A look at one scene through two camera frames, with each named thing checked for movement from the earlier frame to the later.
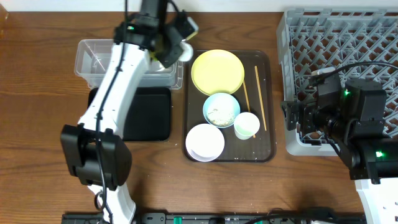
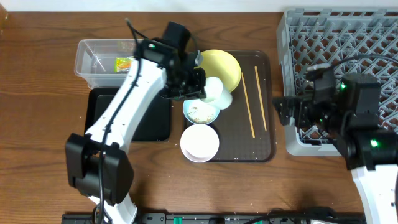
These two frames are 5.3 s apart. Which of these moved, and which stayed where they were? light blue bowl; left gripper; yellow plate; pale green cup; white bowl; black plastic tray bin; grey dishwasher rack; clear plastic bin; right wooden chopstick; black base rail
Moved: white bowl; light blue bowl; pale green cup; left gripper
Stayed: yellow plate; right wooden chopstick; grey dishwasher rack; black base rail; clear plastic bin; black plastic tray bin
